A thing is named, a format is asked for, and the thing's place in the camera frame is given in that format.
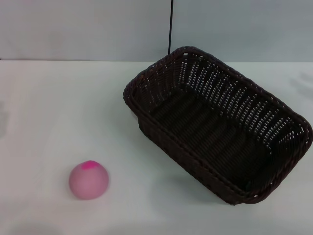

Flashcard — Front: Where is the pink peach toy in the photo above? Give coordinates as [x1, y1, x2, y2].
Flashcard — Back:
[68, 160, 110, 201]

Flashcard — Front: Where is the black vertical wall strip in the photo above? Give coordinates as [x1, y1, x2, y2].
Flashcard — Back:
[167, 0, 174, 54]

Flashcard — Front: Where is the dark brown woven basket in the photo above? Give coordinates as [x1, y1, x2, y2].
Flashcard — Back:
[123, 45, 313, 206]

